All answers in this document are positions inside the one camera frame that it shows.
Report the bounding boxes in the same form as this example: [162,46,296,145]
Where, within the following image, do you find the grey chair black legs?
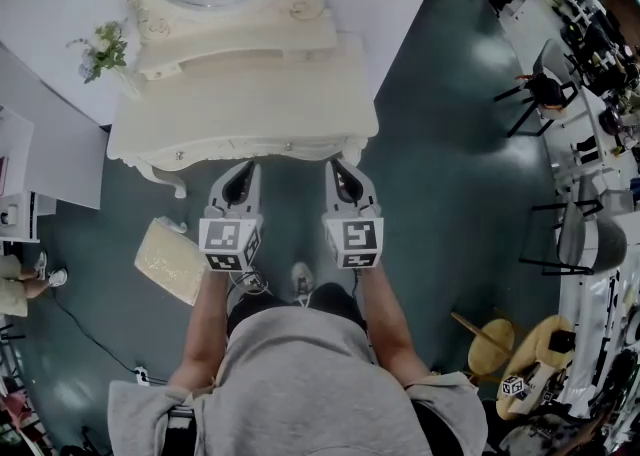
[518,177,629,278]

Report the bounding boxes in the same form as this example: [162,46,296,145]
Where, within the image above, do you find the person's white left shoe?
[231,271,268,297]

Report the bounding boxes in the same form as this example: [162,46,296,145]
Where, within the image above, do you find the round wooden stool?
[450,311,517,386]

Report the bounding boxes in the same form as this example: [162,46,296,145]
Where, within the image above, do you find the white partition panel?
[0,40,113,211]

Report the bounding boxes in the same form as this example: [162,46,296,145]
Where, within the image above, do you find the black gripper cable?
[351,267,372,341]
[227,267,272,296]

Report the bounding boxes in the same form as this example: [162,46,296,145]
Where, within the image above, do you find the black shoulder strap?
[166,405,197,456]

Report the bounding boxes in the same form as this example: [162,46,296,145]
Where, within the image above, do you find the grey chair with dark bag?
[493,40,582,139]

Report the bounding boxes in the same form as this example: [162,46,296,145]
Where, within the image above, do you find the green white flower bouquet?
[66,20,130,86]

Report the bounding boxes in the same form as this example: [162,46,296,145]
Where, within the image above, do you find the white shelf unit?
[0,105,59,246]

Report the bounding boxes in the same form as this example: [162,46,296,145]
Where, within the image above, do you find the small black box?
[549,330,577,354]

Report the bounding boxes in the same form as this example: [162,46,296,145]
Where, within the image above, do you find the person's right forearm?
[356,263,432,386]

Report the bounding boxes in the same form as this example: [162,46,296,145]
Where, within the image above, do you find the white vase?
[114,65,145,103]

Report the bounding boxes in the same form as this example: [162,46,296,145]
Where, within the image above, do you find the round wooden table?
[494,314,577,421]

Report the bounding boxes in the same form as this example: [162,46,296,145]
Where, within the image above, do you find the black floor cable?
[46,287,142,376]

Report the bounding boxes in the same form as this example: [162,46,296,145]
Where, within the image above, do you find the cream ornate dressing table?
[105,0,380,201]

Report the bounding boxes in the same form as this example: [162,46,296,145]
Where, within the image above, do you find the person's white right shoe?
[290,261,317,306]

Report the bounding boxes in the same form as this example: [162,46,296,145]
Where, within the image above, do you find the person's left forearm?
[166,263,242,391]

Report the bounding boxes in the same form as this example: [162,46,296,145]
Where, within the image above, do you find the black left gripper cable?
[227,267,272,296]

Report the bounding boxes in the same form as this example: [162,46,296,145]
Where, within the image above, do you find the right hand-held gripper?
[321,159,386,271]

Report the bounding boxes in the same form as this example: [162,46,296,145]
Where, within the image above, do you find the cream cushioned stool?
[133,215,209,308]

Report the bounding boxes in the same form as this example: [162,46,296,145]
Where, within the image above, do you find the person's black shorts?
[226,282,367,341]

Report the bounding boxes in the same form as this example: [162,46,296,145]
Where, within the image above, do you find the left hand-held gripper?
[197,159,265,274]

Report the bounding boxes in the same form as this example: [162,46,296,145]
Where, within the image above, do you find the long white desk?
[478,0,640,421]

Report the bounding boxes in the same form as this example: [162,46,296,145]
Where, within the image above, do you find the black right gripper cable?
[351,267,372,341]

